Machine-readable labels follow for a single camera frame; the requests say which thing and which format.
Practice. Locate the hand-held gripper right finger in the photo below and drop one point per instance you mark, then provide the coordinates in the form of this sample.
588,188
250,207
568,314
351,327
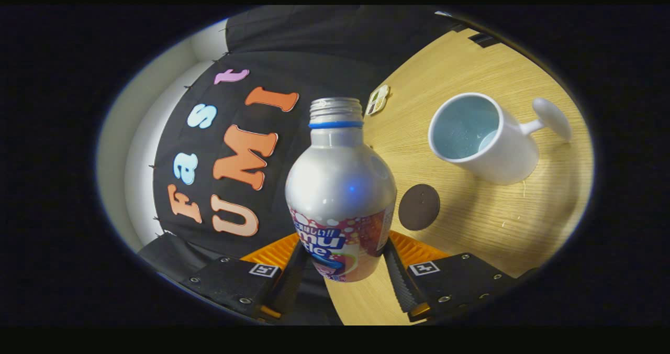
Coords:
460,280

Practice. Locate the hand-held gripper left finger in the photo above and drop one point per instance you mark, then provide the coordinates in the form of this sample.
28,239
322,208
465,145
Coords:
230,283

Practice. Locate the dark brown round coaster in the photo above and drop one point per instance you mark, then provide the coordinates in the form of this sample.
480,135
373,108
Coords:
419,207

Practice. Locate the white cup blue inside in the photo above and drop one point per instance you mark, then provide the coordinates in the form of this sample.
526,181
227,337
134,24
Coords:
507,155

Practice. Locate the silver juice bottle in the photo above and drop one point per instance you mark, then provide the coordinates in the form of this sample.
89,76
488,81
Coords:
340,186

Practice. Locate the wooden table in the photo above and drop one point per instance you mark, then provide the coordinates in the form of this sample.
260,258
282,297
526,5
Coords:
497,223

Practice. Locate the small white divided tray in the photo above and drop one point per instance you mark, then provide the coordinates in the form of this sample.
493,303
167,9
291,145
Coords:
378,100

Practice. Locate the black backdrop cloth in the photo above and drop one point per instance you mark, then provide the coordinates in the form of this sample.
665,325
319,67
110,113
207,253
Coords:
324,71

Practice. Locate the black table clamp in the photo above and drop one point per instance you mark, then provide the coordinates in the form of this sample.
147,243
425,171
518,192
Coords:
484,39

